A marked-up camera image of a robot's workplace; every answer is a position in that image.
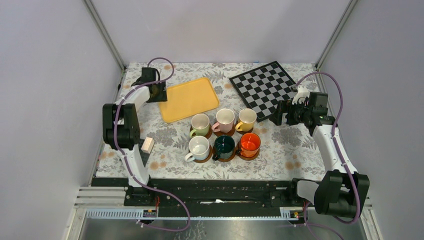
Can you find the pink mug back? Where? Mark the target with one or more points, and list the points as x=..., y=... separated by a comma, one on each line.
x=200, y=125

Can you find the aluminium frame rail left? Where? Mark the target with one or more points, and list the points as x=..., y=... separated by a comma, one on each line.
x=101, y=27

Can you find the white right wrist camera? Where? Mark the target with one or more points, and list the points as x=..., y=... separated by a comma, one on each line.
x=302, y=94

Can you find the pink mug front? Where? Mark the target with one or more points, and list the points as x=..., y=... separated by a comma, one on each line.
x=224, y=121

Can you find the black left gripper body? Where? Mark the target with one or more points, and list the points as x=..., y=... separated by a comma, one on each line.
x=160, y=95

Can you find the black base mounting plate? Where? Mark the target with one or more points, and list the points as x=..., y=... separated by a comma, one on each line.
x=210, y=197

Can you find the orange cup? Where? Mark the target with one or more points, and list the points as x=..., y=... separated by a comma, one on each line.
x=249, y=144

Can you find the dark walnut wooden coaster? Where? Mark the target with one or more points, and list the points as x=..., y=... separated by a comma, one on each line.
x=245, y=132

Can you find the aluminium frame rail right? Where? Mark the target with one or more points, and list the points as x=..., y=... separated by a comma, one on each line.
x=336, y=32

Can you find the pink mug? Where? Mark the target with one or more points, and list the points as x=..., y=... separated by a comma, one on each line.
x=200, y=125
x=224, y=121

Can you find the dark green mug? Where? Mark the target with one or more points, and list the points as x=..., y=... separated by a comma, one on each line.
x=224, y=145

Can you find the aluminium frame rail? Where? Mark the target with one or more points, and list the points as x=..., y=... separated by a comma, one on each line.
x=101, y=27
x=336, y=32

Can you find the beige building block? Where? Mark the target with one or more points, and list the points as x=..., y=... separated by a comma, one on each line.
x=147, y=145

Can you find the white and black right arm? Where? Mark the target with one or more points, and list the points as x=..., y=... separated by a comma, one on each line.
x=342, y=191

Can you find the grey building block baseplate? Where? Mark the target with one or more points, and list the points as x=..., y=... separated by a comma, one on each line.
x=144, y=157

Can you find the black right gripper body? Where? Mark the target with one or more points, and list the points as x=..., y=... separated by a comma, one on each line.
x=296, y=113

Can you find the white mug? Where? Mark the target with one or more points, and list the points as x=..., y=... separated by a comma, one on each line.
x=199, y=149

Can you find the yellow plastic tray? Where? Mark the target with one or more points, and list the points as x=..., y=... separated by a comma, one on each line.
x=187, y=99

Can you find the black and white chessboard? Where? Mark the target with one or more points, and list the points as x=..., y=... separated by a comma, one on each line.
x=263, y=87

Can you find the brown coaster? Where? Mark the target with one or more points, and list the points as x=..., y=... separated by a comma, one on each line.
x=248, y=158
x=207, y=158
x=220, y=133
x=208, y=134
x=224, y=160

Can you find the cream yellow mug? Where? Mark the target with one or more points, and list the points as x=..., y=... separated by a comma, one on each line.
x=246, y=120

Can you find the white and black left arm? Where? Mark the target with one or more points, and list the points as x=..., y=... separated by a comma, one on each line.
x=120, y=125

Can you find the floral patterned tablecloth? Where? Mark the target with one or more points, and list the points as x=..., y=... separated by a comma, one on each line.
x=286, y=152

